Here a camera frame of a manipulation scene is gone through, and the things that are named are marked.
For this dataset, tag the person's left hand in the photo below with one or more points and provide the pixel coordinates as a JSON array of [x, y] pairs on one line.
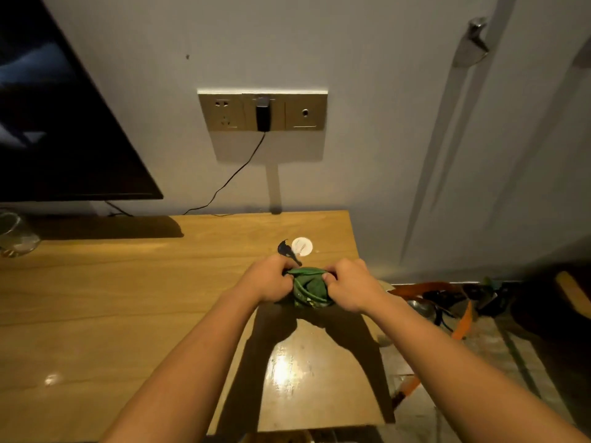
[[264, 280]]

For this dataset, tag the person's right hand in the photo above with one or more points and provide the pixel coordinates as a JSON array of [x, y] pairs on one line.
[[353, 286]]

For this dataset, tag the person's right thumb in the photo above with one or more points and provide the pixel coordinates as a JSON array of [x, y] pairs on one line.
[[328, 277]]

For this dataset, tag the person's left thumb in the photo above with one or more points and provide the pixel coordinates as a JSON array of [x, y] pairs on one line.
[[285, 262]]

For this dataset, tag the person's left forearm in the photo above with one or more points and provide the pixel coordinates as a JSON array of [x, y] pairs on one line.
[[182, 380]]

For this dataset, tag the person's right forearm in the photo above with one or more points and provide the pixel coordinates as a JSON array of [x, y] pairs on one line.
[[461, 378]]

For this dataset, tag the small black clip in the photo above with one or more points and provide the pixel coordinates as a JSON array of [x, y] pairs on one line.
[[287, 251]]

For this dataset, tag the white round cap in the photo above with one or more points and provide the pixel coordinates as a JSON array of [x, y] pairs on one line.
[[302, 246]]

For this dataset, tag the black power adapter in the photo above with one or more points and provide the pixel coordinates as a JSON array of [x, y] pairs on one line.
[[263, 114]]

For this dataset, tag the wooden desk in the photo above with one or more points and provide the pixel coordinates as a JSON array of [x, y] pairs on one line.
[[138, 327]]

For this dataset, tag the dark bag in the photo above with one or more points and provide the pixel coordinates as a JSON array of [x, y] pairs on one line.
[[517, 295]]

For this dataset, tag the black flat television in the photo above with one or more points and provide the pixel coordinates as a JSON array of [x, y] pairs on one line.
[[60, 115]]

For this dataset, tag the clear glass cup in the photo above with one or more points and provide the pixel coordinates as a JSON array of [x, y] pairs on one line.
[[14, 235]]

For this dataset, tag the metallic wall socket panel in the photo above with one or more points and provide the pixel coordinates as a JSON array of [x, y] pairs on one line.
[[263, 110]]

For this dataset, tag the metal wall hook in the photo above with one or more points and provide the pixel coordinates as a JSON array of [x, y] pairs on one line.
[[472, 43]]

